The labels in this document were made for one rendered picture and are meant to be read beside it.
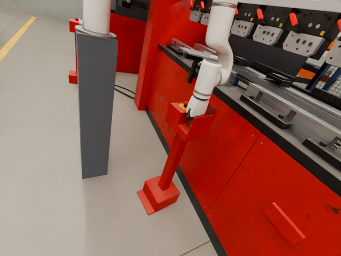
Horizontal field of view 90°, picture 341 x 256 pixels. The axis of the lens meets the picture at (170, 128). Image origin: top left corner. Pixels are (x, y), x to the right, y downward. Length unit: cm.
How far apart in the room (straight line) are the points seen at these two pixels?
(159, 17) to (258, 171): 173
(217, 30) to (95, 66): 60
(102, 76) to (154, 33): 120
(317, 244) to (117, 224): 101
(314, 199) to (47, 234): 131
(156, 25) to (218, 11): 140
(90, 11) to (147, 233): 126
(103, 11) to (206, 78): 56
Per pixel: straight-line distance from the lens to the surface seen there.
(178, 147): 102
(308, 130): 95
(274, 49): 176
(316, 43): 98
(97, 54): 97
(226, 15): 74
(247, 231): 111
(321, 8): 104
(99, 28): 98
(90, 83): 102
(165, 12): 211
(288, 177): 88
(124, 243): 126
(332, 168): 85
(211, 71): 75
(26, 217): 141
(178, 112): 89
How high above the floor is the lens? 117
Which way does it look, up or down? 32 degrees down
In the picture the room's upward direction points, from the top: 18 degrees clockwise
